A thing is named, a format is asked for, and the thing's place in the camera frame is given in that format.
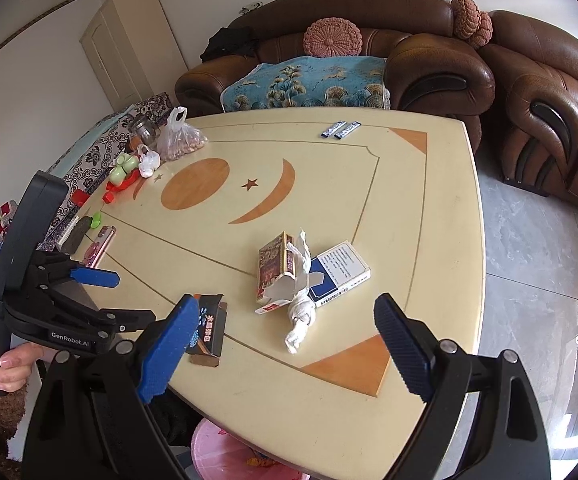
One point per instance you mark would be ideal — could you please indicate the pink phone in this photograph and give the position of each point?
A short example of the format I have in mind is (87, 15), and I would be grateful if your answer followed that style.
(100, 245)

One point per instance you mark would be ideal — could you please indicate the orange fruit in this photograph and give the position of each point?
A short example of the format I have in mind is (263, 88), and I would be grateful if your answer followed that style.
(133, 145)

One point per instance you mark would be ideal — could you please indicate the plastic bag of nuts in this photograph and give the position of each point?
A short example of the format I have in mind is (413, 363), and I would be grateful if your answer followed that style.
(181, 142)

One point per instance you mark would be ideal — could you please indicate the small silver blue packet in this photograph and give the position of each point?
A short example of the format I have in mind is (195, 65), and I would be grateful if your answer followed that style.
(333, 129)
(348, 130)

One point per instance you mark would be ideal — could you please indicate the cream wardrobe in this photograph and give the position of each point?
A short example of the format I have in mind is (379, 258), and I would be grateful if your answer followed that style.
(129, 50)

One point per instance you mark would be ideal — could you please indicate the brown leather armchair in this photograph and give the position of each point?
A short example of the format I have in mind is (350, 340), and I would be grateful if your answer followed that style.
(544, 70)

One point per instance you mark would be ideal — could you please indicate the red patterned cigarette box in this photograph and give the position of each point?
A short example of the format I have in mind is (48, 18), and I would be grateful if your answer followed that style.
(271, 265)

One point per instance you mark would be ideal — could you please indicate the glass teapot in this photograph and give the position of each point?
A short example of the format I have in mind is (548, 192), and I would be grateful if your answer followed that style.
(145, 132)

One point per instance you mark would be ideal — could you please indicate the black white floral cloth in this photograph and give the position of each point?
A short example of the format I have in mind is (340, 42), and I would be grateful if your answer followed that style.
(99, 160)

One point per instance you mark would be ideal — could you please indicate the pink round knitted cushion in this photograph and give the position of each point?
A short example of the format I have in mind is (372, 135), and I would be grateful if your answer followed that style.
(333, 37)
(471, 20)

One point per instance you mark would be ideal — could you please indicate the white blue cigarette box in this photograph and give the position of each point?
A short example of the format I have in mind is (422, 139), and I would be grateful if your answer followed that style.
(341, 265)

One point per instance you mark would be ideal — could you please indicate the black clothing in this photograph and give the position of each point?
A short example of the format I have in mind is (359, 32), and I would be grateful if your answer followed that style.
(229, 42)

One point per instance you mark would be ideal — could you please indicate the brown leather sofa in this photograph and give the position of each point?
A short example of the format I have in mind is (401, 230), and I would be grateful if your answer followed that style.
(419, 65)

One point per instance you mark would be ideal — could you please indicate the red tray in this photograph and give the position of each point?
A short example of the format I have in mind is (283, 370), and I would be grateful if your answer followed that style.
(119, 189)

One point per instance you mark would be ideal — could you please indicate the blue floral sofa cover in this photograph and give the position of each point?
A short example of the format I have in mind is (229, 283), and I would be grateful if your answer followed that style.
(309, 82)

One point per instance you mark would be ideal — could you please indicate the white crumpled plastic bag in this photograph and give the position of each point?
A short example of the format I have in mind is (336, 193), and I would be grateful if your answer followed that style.
(149, 164)

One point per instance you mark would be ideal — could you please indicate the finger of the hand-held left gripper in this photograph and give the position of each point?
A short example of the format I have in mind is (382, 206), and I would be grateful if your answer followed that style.
(129, 320)
(94, 278)

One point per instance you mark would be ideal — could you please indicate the pink trash bin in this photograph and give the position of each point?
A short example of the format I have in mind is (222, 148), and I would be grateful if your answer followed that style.
(229, 455)

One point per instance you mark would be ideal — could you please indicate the dark grey cloth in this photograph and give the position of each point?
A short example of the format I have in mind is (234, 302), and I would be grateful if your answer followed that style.
(76, 235)

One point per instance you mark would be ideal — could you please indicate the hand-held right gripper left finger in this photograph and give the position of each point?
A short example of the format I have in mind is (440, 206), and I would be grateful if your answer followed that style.
(169, 345)

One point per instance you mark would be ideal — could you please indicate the dark brown box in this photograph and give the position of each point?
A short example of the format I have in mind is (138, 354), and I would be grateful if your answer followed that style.
(210, 340)

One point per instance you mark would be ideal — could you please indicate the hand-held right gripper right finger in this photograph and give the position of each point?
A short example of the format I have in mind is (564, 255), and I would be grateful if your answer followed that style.
(401, 345)

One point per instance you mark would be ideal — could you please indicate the person's left hand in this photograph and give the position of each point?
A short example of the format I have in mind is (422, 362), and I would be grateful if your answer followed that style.
(16, 365)

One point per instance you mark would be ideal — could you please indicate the light teal sheet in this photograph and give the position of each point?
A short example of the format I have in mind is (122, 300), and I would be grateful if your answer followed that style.
(81, 147)

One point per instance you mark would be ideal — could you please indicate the white tissue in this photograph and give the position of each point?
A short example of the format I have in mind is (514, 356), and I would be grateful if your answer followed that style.
(301, 312)

